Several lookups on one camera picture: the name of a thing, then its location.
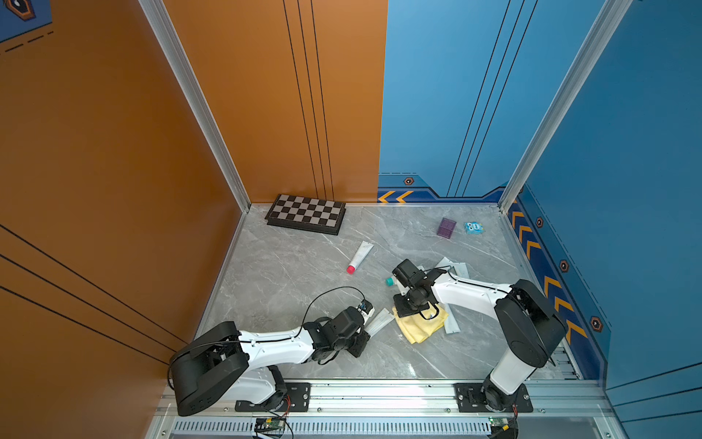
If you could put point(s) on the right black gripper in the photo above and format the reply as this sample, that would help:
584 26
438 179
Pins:
400 310

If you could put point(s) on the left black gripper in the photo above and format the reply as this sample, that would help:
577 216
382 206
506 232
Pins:
363 339

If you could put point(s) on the yellow microfibre cloth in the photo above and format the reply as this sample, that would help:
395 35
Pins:
416 329

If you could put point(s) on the black cap toothpaste tube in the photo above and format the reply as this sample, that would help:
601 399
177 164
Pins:
380 320

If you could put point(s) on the purple cap toothpaste tube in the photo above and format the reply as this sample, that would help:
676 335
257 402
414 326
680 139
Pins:
450 323

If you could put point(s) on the dark blue cap tube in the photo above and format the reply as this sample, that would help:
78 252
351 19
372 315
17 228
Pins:
457 269

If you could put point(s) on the pink cap toothpaste tube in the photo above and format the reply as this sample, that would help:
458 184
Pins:
360 255

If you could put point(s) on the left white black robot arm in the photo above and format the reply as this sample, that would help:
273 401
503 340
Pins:
226 361

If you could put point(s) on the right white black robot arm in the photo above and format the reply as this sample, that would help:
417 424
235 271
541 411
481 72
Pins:
531 325

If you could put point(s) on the purple cube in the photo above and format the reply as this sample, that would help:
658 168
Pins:
446 228

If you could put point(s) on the left green circuit board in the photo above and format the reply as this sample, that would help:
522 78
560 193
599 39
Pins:
274 427

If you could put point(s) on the green circuit board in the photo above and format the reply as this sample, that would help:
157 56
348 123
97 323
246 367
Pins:
503 428
274 427

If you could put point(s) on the black white chessboard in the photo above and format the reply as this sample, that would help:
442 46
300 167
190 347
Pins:
307 214

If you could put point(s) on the right green circuit board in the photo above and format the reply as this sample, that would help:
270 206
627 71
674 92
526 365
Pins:
503 428

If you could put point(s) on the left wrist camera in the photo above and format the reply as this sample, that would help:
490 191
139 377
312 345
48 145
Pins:
366 309

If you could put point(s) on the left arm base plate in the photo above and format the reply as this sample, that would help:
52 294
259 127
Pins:
293 398

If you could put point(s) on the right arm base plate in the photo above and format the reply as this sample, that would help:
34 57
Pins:
473 397

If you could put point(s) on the aluminium front rail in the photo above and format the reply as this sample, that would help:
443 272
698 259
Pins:
442 397

